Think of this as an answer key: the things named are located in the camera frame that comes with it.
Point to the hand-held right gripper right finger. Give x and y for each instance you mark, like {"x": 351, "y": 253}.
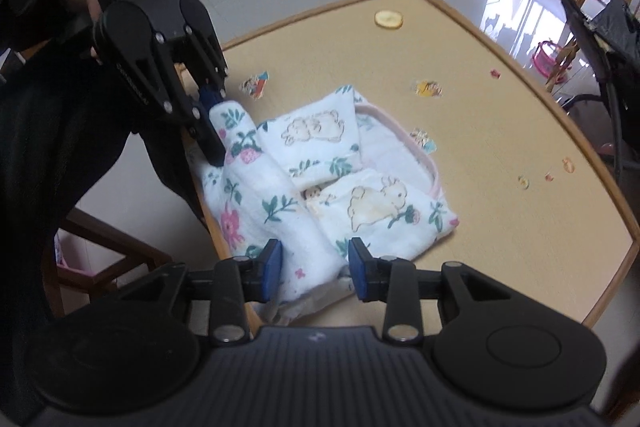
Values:
{"x": 357, "y": 269}

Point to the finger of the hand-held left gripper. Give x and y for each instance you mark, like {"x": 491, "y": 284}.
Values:
{"x": 207, "y": 57}
{"x": 200, "y": 132}

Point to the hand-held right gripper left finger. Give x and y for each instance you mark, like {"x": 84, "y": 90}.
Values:
{"x": 272, "y": 267}

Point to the floral baby shirt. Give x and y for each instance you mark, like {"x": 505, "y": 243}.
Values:
{"x": 350, "y": 157}

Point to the blue red cartoon sticker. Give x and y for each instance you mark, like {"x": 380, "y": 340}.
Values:
{"x": 255, "y": 85}

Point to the yellow round disc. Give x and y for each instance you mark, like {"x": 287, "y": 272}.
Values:
{"x": 388, "y": 19}

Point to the cartoon figure sticker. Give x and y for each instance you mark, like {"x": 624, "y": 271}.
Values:
{"x": 428, "y": 88}

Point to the orange round sticker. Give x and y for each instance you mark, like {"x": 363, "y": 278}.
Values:
{"x": 568, "y": 165}

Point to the small red sticker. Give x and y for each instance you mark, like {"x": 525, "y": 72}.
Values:
{"x": 495, "y": 73}

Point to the grey folding recliner chair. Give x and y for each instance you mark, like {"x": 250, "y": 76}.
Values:
{"x": 610, "y": 37}

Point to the brown wooden seat frame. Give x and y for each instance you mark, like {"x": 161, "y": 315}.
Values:
{"x": 107, "y": 257}

